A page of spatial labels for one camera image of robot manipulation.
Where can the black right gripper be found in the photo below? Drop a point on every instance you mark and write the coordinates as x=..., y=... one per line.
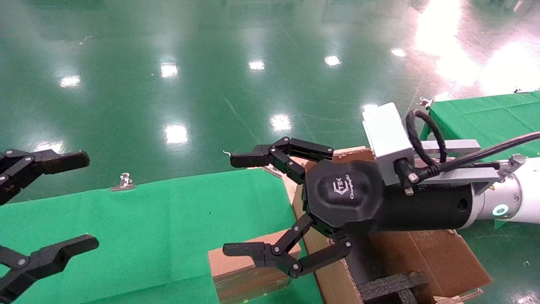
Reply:
x=350, y=198

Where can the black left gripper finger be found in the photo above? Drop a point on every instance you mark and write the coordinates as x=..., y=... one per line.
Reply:
x=55, y=255
x=55, y=161

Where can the small brown cardboard box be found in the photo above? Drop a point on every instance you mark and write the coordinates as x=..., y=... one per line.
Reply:
x=236, y=287

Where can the large open brown carton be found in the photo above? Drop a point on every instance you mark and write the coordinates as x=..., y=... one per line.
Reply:
x=438, y=261

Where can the silver metal binder clip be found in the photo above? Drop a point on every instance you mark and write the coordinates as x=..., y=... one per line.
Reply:
x=272, y=171
x=124, y=183
x=426, y=102

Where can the large bright green table cloth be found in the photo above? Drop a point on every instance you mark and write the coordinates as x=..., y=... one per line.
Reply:
x=168, y=219

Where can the black notched foam insert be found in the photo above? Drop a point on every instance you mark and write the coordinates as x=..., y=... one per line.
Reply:
x=388, y=289

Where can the green cloth with hanging corner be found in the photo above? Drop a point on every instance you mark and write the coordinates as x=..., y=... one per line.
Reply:
x=485, y=118

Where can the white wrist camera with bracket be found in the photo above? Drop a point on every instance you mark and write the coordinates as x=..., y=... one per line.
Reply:
x=386, y=135

